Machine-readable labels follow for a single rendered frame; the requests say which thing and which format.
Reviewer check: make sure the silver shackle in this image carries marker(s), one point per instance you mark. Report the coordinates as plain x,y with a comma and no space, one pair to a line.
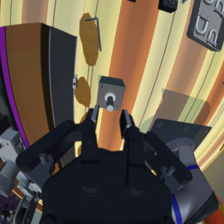
201,28
213,41

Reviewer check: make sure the grey knurled cylinder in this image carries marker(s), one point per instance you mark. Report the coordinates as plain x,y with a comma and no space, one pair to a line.
7,177

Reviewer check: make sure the dark grey clamp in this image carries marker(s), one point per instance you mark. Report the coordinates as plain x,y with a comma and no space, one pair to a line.
30,208

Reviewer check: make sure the light grey box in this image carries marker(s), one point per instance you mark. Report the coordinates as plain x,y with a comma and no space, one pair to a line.
10,140

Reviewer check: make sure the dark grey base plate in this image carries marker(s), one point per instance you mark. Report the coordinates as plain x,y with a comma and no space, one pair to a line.
177,129

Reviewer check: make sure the grey block with screws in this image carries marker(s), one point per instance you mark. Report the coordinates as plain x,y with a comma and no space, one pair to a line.
108,85

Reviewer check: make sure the black block with hole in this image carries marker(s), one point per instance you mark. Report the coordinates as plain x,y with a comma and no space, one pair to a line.
167,5

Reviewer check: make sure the grey tray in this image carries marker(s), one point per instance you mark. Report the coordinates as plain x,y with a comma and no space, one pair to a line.
200,10

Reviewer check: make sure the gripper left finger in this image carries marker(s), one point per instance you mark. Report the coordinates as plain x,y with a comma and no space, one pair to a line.
46,142

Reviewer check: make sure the light grey round fitting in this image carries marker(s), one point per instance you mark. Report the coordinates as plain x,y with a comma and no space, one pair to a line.
24,184

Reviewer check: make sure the grey hex key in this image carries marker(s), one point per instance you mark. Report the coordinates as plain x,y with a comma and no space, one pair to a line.
98,33

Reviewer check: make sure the dark plunger with white tip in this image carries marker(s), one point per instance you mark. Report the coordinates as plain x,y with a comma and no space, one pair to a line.
110,102

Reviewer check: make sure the purple board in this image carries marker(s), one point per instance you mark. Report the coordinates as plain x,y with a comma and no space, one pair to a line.
7,206

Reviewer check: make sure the orange block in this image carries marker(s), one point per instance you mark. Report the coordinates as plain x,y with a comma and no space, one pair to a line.
217,209

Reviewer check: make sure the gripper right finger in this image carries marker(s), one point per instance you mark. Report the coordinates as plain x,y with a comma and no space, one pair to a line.
168,160

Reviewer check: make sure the brown cabinet with purple edge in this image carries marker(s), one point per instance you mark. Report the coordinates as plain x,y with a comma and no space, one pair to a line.
32,80

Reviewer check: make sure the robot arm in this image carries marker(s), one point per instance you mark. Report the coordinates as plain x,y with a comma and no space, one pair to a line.
195,195

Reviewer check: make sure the small white latch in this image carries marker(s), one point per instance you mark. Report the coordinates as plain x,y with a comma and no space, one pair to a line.
74,83

